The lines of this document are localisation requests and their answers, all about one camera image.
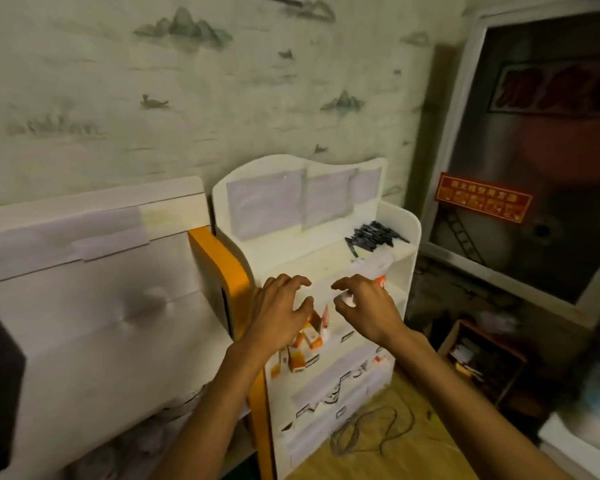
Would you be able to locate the person's right forearm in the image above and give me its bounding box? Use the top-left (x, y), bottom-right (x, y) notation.
top-left (380, 330), bottom-right (573, 480)

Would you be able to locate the stack of white boards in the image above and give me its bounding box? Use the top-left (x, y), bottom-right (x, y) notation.
top-left (536, 340), bottom-right (600, 480)

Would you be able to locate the small taped paper sheet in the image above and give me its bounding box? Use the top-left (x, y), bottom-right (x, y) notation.
top-left (350, 167), bottom-right (383, 204)

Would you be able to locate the large taped paper sheet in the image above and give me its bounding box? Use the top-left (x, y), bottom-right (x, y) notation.
top-left (226, 170), bottom-right (307, 241)

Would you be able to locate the thin cable on floor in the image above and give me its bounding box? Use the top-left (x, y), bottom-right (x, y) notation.
top-left (329, 394), bottom-right (417, 456)

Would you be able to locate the person's left forearm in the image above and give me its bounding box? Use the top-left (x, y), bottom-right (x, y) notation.
top-left (150, 339), bottom-right (293, 480)

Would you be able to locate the long taped paper strip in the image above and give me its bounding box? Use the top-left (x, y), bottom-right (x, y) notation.
top-left (0, 207), bottom-right (152, 286)

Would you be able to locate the cardboard box of clutter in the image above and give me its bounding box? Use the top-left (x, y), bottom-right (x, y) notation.
top-left (437, 320), bottom-right (529, 406)

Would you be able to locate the orange side panel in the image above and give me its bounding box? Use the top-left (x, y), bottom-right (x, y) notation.
top-left (188, 227), bottom-right (276, 480)

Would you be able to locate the white display board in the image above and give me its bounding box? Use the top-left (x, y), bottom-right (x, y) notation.
top-left (0, 176), bottom-right (237, 480)

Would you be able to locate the person's right hand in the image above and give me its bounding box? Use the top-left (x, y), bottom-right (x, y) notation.
top-left (331, 274), bottom-right (412, 348)

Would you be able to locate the red cabinet sign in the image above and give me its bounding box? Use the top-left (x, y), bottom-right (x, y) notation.
top-left (489, 61), bottom-right (600, 119)

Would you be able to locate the white framed glass cabinet door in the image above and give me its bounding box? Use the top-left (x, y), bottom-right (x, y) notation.
top-left (419, 4), bottom-right (600, 329)

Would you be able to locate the person's left hand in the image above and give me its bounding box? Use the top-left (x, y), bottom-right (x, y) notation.
top-left (243, 274), bottom-right (315, 353)

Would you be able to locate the dark object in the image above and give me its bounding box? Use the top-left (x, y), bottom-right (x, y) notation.
top-left (0, 294), bottom-right (27, 476)

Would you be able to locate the pile of orange white boxes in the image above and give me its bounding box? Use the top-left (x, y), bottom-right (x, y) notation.
top-left (270, 305), bottom-right (332, 380)

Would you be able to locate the red instruction sticker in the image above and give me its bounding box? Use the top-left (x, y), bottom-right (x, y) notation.
top-left (434, 172), bottom-right (534, 225)

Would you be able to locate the medium taped paper sheet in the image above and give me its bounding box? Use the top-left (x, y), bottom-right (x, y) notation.
top-left (302, 170), bottom-right (357, 230)

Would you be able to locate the white display shelf rack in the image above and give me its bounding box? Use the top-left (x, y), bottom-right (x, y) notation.
top-left (211, 155), bottom-right (422, 480)

